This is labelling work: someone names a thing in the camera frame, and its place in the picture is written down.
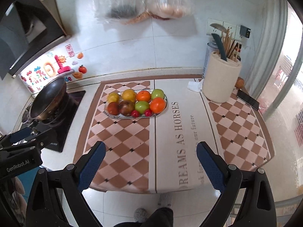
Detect dark rough orange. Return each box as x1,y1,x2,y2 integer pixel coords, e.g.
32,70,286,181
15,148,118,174
107,101,120,115

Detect yellow lemon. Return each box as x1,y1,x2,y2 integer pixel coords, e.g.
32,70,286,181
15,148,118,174
107,92,120,103
122,89,137,103

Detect red cherry tomato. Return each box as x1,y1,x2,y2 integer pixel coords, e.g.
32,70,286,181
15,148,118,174
131,110,141,118
144,109,152,117

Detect large green apple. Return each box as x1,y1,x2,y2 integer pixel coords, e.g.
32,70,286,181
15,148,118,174
135,101,149,115

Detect small shiny tangerine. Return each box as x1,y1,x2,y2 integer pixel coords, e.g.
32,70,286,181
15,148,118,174
136,90,152,102

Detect large bright orange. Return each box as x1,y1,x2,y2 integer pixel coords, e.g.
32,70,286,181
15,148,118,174
149,97,166,114

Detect black gas stove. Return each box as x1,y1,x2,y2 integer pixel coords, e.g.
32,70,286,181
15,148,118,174
22,90,86,153

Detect black frying pan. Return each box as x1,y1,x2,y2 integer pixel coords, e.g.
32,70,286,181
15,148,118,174
29,77,67,121

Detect floral oval ceramic plate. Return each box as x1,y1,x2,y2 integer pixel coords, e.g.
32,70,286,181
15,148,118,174
104,89,168,119

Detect checkered printed table mat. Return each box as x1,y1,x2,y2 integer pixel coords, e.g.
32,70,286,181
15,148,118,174
74,76,274,194

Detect black range hood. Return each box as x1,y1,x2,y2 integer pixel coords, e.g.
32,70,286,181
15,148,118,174
1,0,67,80

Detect black smartphone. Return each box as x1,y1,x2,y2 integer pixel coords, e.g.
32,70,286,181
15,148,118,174
237,89,259,111

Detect orange behind utensil holder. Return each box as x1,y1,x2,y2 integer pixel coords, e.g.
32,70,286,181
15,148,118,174
235,77,244,89

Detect crumpled white tissue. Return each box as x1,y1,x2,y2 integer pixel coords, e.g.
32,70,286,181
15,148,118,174
187,79,204,92

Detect beige utensil holder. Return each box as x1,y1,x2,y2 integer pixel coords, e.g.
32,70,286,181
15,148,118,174
202,52,242,103

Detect wooden chopsticks bundle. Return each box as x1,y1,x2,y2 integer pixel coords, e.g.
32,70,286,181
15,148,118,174
221,27,241,62

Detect white spray can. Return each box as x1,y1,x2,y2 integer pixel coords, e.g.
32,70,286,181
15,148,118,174
202,40,218,78

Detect metal ladle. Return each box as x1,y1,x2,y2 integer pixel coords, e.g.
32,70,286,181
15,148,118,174
210,23,227,33

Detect plastic bag with meat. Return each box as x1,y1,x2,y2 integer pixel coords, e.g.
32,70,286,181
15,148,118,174
126,0,194,25

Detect colourful wall stickers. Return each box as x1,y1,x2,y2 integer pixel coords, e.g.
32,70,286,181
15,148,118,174
19,44,88,94

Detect teal handled knife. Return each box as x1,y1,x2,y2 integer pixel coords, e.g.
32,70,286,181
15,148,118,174
211,33,227,61

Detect black wall charger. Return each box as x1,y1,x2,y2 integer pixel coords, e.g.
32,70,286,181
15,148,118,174
240,25,251,38

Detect white wall socket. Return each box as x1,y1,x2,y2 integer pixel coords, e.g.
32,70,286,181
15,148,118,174
206,18,237,37

